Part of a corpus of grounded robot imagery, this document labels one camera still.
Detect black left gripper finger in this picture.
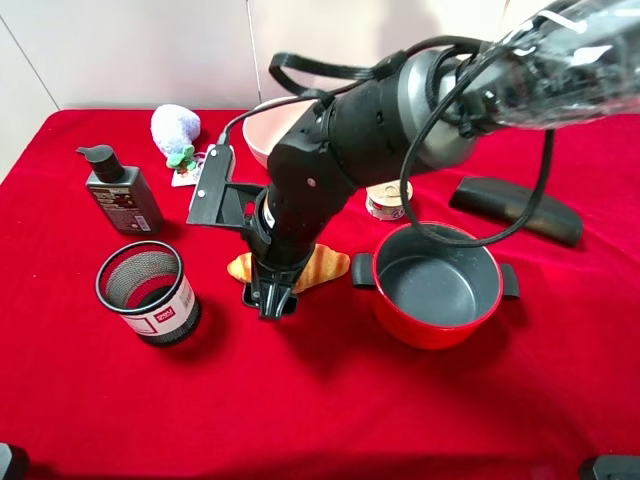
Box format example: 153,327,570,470
242,280,261,307

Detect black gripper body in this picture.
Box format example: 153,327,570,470
249,185,330,287

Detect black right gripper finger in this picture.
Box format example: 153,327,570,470
258,282,298,321

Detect golden croissant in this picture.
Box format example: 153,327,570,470
227,244,351,294

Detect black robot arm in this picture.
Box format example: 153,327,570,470
248,1,639,319

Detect black mesh pen holder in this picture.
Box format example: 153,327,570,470
95,240,201,347

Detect colourful paper tag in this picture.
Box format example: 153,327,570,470
171,152,206,187

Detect small tin can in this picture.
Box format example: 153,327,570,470
365,180,405,221

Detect pink ribbed bowl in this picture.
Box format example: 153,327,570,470
242,100,314,168

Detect red cooking pot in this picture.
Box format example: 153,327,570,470
351,225,520,350

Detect dark pump dispenser bottle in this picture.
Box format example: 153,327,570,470
76,145,164,235

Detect blue plush toy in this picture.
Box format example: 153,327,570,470
150,104,201,172

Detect red velvet tablecloth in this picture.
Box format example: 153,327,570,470
1,110,639,479

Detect black curved case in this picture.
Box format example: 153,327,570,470
449,177,583,247

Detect black object bottom left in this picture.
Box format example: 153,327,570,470
0,443,29,480

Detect black object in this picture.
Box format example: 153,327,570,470
0,443,29,480
579,455,640,480

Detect black object bottom right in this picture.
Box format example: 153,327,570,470
579,455,640,480

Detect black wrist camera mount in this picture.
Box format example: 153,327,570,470
186,145,264,232

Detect black cable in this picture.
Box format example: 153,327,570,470
217,34,557,247

